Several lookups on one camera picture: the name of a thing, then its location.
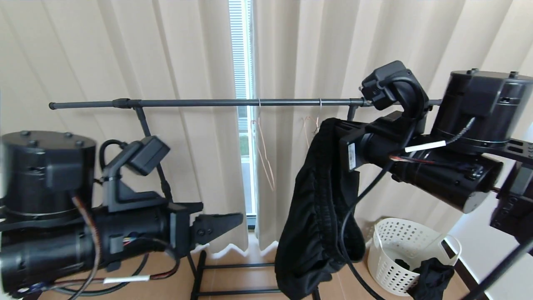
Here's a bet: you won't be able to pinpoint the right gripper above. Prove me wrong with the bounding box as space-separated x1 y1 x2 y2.
338 110 504 214

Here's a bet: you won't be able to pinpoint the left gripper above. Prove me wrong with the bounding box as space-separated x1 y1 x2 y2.
0 200 244 294

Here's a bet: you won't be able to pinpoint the black drawstring shorts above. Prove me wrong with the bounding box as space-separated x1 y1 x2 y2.
275 118 367 300

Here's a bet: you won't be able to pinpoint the white laundry basket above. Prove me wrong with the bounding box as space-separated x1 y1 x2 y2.
367 217 462 297

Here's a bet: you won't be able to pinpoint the pink clothes hanger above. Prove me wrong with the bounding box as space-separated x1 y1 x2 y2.
302 99 324 147
251 99 276 192

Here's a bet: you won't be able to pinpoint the black clothes rack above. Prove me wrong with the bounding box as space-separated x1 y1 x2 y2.
49 98 443 300

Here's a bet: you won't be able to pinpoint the black garment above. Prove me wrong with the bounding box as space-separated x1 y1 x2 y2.
394 257 455 300

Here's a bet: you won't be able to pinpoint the beige curtain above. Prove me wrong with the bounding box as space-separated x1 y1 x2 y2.
252 0 533 253
0 0 250 255

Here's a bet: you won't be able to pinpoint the window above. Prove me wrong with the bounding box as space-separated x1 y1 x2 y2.
228 0 257 229

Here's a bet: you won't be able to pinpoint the black cable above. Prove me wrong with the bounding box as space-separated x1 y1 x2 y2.
460 237 533 300
339 125 417 300
50 252 150 297
99 140 127 184

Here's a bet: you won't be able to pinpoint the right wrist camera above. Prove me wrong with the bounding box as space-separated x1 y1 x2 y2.
360 60 429 134

